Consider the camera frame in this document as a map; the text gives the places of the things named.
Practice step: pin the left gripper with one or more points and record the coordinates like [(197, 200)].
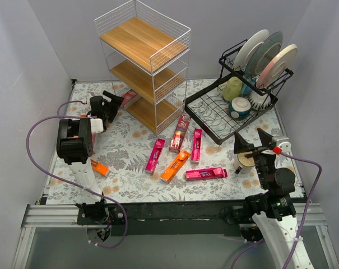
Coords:
[(106, 106)]

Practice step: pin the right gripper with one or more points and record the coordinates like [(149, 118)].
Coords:
[(256, 152)]

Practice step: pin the red 3D toothpaste box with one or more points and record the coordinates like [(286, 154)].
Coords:
[(179, 133), (129, 99)]

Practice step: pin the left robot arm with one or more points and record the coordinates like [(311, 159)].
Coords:
[(75, 142)]

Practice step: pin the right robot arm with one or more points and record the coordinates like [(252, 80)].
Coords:
[(273, 211)]

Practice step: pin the cream mug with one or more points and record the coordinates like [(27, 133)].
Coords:
[(243, 164)]

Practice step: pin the teal spotted bowl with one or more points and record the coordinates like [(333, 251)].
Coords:
[(239, 108)]

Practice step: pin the white ribbed bowl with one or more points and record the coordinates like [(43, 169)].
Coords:
[(259, 102)]

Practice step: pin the black dish rack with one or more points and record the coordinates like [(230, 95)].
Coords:
[(209, 109)]

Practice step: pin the light blue cup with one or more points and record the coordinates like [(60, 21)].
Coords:
[(246, 90)]

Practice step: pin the pink toothpaste box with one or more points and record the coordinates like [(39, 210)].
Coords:
[(154, 157), (205, 174), (196, 146)]

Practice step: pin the yellow-green mug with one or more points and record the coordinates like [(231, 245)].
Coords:
[(230, 89)]

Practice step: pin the orange toothpaste box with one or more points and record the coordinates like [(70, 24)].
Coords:
[(175, 166), (100, 168)]

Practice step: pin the pink and cream plate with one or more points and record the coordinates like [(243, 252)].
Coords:
[(276, 66)]

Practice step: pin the grey speckled plate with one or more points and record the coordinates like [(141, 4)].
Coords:
[(264, 54)]

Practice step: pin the white plate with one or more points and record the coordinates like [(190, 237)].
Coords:
[(249, 48)]

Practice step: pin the white wire wooden shelf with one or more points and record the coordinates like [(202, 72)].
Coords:
[(149, 53)]

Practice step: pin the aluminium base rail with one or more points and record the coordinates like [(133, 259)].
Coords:
[(161, 218)]

